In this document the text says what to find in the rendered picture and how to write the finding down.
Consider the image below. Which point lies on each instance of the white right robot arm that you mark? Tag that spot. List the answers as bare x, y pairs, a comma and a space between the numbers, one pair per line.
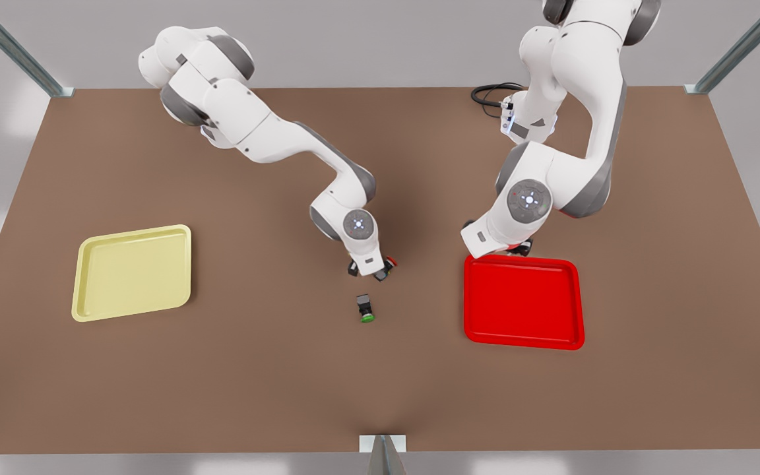
268, 135

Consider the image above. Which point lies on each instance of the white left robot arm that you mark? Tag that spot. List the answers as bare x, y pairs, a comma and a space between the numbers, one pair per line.
578, 132

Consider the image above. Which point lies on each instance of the red tray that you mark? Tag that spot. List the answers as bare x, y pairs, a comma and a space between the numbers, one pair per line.
522, 302

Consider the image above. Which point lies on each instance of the pale yellow tray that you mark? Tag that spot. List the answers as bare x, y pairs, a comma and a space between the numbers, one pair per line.
132, 272

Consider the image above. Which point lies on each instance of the green push-button switch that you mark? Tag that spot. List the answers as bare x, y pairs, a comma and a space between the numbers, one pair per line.
365, 308

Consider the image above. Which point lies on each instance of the silver frame post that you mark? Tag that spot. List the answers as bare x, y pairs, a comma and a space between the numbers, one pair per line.
739, 47
383, 454
14, 47

